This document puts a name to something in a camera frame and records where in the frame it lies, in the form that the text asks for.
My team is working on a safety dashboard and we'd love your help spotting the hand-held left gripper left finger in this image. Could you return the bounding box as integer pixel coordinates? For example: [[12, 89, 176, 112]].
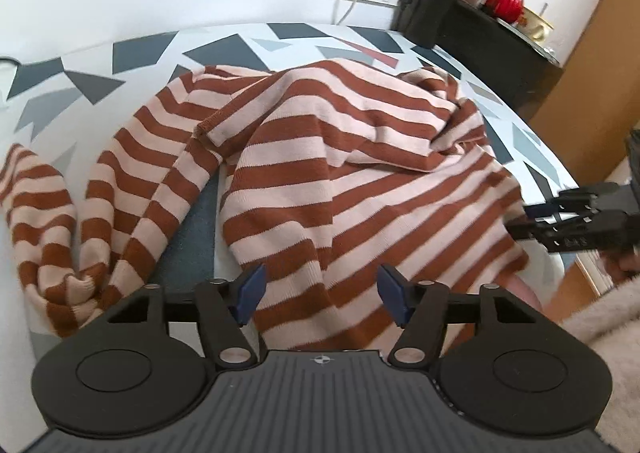
[[94, 263, 267, 370]]

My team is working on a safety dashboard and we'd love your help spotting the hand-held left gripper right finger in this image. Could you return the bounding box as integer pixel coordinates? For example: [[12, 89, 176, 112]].
[[377, 263, 552, 370]]

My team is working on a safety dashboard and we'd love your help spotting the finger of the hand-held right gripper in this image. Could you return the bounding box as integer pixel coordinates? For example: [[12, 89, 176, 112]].
[[522, 183, 621, 221], [506, 213, 638, 254]]

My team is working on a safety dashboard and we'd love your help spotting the brown pink striped sweater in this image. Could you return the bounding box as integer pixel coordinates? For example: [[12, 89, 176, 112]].
[[0, 58, 531, 351]]

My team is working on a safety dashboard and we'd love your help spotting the person's right hand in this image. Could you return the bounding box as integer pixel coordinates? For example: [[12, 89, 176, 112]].
[[600, 249, 640, 284]]

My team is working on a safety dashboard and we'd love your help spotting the pink soft cloth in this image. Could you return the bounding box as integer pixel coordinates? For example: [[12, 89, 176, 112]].
[[500, 275, 545, 314]]

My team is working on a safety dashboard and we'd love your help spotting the wooden door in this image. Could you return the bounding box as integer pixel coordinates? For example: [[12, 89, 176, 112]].
[[530, 0, 640, 194]]

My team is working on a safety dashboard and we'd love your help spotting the black cabinet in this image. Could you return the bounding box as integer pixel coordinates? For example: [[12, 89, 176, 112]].
[[440, 0, 561, 121]]

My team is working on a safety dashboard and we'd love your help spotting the beige cup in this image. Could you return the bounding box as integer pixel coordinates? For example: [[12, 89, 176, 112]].
[[522, 8, 556, 41]]

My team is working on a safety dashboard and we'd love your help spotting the geometric printed sheet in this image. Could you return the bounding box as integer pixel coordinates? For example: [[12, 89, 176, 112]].
[[0, 23, 583, 349]]

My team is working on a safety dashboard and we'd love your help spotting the white cable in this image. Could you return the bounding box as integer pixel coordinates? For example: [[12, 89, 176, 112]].
[[334, 0, 358, 26]]

